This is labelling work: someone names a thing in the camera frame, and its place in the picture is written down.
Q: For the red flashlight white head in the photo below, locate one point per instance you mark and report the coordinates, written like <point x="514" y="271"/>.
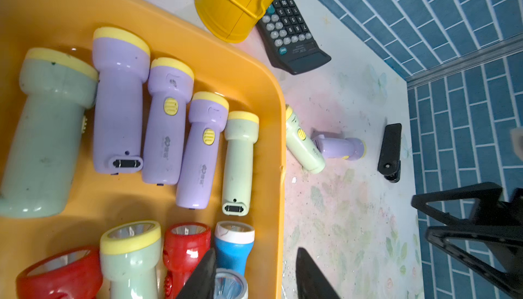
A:
<point x="230" y="285"/>

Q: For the pale green flashlight yellow head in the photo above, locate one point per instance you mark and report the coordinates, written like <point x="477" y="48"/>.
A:
<point x="241" y="133"/>

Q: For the black calculator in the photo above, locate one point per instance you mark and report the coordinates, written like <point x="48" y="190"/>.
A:
<point x="287" y="39"/>

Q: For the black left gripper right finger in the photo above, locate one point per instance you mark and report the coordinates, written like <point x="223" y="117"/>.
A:
<point x="310" y="281"/>

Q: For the blue black stapler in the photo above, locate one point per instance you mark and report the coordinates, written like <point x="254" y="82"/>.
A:
<point x="389" y="164"/>

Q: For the metal corner frame post right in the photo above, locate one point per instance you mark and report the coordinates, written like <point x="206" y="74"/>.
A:
<point x="498" y="50"/>

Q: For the plain red flashlight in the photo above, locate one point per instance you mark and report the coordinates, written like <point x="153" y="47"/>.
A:
<point x="184" y="246"/>
<point x="75" y="273"/>

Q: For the lilac flashlight yellow head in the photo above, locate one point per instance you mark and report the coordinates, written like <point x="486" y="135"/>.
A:
<point x="123" y="62"/>

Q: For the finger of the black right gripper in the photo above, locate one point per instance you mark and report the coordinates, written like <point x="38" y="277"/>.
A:
<point x="486" y="210"/>
<point x="504" y="243"/>

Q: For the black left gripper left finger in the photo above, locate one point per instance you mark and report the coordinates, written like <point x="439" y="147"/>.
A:
<point x="201" y="283"/>

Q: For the yellow plastic tray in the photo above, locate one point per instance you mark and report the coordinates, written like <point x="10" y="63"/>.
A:
<point x="99" y="202"/>

